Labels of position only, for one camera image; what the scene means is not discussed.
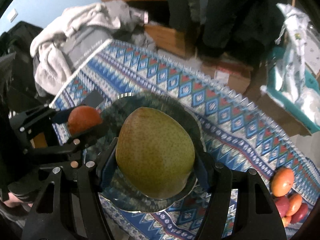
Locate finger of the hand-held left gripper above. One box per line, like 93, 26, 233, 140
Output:
9, 90, 104, 141
23, 124, 110, 168

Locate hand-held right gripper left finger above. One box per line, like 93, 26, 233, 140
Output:
21, 137, 119, 240

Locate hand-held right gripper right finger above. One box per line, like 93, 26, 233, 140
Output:
194, 152, 287, 240

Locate red orange round fruit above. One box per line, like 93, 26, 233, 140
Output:
68, 106, 103, 134

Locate green pear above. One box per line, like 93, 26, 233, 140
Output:
116, 107, 196, 199

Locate dark green glass plate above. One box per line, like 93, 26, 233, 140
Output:
96, 92, 207, 213

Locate person's left forearm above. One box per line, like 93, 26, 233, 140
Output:
4, 177, 42, 208

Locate blue patterned blanket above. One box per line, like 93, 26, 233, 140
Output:
49, 39, 320, 240

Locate light grey cloth pile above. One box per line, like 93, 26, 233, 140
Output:
30, 0, 149, 98

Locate black suitcase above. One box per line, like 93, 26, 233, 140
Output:
0, 21, 50, 103

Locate grey jacket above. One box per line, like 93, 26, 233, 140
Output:
61, 26, 112, 67

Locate flat labelled cardboard box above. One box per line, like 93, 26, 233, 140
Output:
199, 56, 252, 93

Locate teal plastic basket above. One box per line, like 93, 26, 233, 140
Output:
260, 44, 320, 136

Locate brown wooden box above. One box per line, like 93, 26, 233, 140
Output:
144, 24, 199, 58

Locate clear plastic bag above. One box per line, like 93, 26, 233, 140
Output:
297, 87, 320, 122

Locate black hanging clothes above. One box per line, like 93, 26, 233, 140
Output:
164, 0, 289, 57

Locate white light switch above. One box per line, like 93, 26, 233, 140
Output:
6, 8, 19, 22

